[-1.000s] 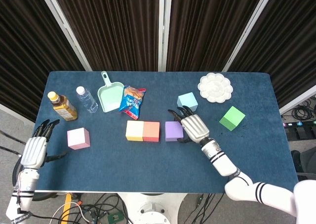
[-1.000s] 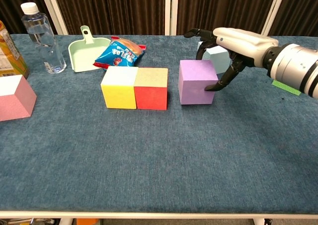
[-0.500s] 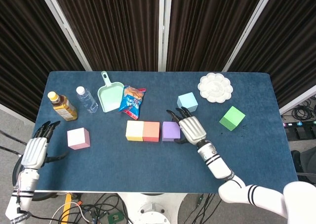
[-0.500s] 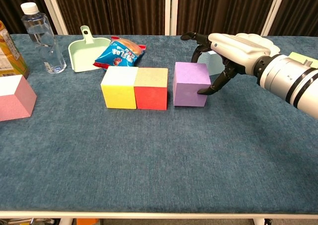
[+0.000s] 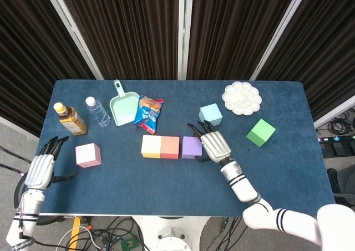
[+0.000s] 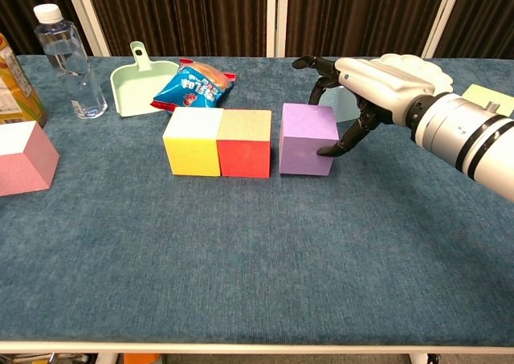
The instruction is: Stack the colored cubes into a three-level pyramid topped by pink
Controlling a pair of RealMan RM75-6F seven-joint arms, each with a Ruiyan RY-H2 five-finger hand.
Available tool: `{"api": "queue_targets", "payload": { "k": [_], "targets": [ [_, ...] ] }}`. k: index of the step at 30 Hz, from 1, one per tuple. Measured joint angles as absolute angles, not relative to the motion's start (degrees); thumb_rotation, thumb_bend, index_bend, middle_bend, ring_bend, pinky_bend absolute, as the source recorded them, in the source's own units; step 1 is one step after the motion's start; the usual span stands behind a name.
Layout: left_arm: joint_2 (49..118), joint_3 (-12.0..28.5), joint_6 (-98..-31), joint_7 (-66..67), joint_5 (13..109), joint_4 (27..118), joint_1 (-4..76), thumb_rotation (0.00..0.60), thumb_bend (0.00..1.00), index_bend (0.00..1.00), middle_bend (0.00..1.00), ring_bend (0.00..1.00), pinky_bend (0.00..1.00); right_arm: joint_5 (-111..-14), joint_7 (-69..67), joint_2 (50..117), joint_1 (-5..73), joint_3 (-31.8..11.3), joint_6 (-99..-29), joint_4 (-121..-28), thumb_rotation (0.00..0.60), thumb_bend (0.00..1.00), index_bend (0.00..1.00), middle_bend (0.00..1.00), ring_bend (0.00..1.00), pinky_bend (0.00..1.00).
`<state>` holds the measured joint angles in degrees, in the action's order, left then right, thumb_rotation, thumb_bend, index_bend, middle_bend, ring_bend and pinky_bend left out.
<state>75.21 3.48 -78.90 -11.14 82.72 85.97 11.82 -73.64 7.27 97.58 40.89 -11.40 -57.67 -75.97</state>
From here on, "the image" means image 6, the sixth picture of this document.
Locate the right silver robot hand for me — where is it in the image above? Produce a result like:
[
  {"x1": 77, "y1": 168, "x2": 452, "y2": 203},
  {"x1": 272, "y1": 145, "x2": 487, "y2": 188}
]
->
[{"x1": 292, "y1": 55, "x2": 437, "y2": 157}]

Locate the light blue cube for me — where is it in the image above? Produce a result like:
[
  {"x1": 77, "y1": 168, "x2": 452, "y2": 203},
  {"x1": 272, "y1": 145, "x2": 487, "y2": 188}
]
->
[{"x1": 320, "y1": 84, "x2": 361, "y2": 123}]

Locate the purple cube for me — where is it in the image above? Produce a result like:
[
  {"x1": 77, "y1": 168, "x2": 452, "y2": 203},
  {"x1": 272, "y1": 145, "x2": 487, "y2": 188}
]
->
[{"x1": 279, "y1": 102, "x2": 341, "y2": 177}]

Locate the green cube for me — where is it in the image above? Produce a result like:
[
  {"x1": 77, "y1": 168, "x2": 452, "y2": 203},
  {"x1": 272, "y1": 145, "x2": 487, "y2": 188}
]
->
[{"x1": 461, "y1": 84, "x2": 514, "y2": 118}]

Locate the orange-red cube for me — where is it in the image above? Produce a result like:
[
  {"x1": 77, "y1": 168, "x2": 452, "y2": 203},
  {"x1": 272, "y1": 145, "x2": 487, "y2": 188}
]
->
[{"x1": 216, "y1": 108, "x2": 273, "y2": 179}]

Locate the yellow cube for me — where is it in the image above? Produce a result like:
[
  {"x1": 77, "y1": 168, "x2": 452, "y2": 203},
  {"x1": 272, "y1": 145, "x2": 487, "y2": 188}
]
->
[{"x1": 162, "y1": 106, "x2": 225, "y2": 178}]

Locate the pink cube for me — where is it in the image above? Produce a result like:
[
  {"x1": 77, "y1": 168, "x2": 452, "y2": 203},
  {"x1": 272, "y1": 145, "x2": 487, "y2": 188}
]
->
[{"x1": 0, "y1": 121, "x2": 60, "y2": 198}]

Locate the white flower-shaped paint palette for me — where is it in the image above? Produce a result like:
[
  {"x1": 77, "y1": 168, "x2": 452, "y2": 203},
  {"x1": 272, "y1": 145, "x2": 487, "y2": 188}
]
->
[{"x1": 369, "y1": 53, "x2": 455, "y2": 98}]

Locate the blue snack bag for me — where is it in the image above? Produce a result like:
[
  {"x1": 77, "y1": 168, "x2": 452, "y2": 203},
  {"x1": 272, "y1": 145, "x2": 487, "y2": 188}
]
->
[{"x1": 150, "y1": 58, "x2": 237, "y2": 120}]

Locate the blue table cloth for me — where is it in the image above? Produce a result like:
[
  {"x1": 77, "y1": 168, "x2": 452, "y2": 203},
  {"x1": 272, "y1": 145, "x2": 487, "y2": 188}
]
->
[{"x1": 0, "y1": 54, "x2": 514, "y2": 347}]

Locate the mint green dustpan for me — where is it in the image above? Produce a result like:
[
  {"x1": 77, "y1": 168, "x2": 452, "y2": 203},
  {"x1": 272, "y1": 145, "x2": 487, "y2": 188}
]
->
[{"x1": 110, "y1": 40, "x2": 180, "y2": 118}]

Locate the clear plastic water bottle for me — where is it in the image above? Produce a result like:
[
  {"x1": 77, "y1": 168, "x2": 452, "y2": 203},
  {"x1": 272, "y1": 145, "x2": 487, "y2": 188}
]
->
[{"x1": 33, "y1": 3, "x2": 108, "y2": 120}]

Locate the amber tea bottle yellow label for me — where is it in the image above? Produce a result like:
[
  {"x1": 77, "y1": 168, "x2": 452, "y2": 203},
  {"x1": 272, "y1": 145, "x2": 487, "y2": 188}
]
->
[{"x1": 0, "y1": 32, "x2": 48, "y2": 129}]

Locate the white table frame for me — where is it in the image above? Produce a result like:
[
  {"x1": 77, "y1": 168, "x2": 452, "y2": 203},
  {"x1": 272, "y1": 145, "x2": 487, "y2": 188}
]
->
[{"x1": 0, "y1": 341, "x2": 514, "y2": 364}]

